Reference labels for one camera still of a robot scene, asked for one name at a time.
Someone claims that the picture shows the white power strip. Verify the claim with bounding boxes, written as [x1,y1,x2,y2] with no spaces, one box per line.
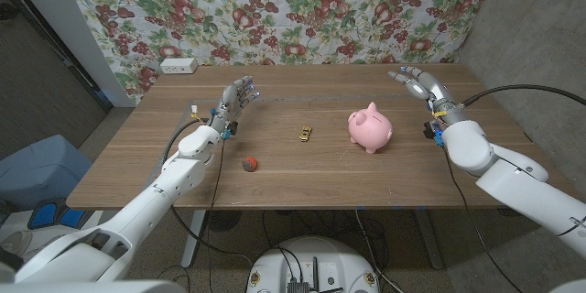
[159,57,199,75]

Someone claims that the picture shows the white robot torso base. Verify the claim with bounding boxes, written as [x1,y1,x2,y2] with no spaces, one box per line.
[245,235,381,293]

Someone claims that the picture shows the blue and black foot pedal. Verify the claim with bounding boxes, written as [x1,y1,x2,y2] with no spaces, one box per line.
[27,197,88,231]

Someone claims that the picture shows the grey table leg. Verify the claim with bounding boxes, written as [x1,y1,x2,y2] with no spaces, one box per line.
[414,209,445,270]

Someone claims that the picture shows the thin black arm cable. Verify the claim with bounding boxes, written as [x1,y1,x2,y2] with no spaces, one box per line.
[206,138,226,293]
[440,145,524,293]

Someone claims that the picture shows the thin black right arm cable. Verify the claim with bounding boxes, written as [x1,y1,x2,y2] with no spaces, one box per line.
[440,145,524,293]

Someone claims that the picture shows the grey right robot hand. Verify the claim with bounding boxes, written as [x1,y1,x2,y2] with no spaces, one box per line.
[387,65,469,126]

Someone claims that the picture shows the white table leg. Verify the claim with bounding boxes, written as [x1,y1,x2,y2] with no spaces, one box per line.
[180,209,207,269]

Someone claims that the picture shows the round black floor fan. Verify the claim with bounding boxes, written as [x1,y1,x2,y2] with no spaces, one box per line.
[205,209,243,233]

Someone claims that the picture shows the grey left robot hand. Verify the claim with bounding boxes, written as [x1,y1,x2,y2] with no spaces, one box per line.
[208,75,261,135]

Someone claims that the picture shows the black floor cable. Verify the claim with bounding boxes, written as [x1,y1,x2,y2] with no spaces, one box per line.
[354,208,407,293]

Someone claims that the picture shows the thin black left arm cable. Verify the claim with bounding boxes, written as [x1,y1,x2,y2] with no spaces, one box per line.
[206,138,226,293]

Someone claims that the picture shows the beige sneaker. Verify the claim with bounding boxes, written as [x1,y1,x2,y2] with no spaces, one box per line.
[0,229,36,257]

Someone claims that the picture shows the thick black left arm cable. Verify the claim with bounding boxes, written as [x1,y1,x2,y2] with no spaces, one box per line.
[160,117,255,266]

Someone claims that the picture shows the blue-grey plastic bin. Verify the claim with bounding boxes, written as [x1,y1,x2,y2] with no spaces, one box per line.
[0,134,94,212]

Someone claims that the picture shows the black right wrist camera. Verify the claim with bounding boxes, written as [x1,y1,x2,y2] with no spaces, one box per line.
[422,120,444,147]

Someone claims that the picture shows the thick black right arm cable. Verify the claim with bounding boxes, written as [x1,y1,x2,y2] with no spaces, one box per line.
[460,83,586,109]

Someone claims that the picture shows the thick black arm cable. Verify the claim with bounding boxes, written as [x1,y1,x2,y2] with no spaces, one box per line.
[460,83,586,109]
[160,117,255,266]

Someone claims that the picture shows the fruit print backdrop cloth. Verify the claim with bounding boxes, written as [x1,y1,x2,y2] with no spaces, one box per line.
[59,0,503,104]

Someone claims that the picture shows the pink plastic piggy bank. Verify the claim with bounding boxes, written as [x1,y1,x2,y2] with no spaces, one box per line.
[347,101,394,155]

